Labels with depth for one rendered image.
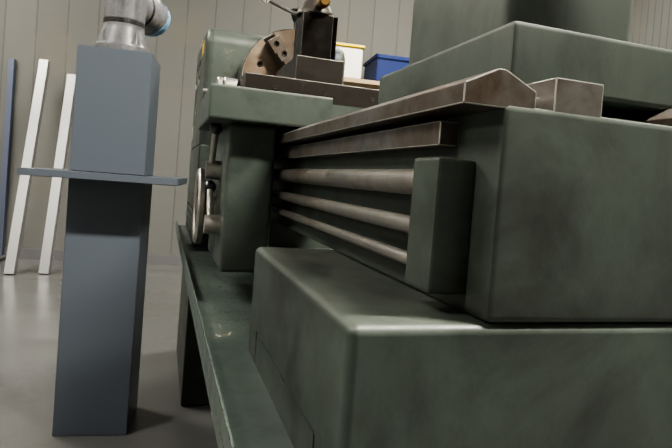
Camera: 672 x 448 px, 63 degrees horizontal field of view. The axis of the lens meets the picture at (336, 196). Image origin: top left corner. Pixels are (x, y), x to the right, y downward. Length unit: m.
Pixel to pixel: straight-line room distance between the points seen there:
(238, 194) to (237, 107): 0.15
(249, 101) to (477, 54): 0.52
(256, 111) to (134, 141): 0.75
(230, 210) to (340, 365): 0.63
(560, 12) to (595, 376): 0.33
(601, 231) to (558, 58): 0.15
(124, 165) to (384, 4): 3.70
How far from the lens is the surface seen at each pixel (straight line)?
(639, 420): 0.54
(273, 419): 0.58
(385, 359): 0.39
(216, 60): 1.89
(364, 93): 1.14
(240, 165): 0.99
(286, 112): 0.98
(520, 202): 0.42
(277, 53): 1.70
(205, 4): 4.83
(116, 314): 1.73
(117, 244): 1.69
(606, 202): 0.47
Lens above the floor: 0.77
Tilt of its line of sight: 1 degrees down
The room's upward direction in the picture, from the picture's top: 4 degrees clockwise
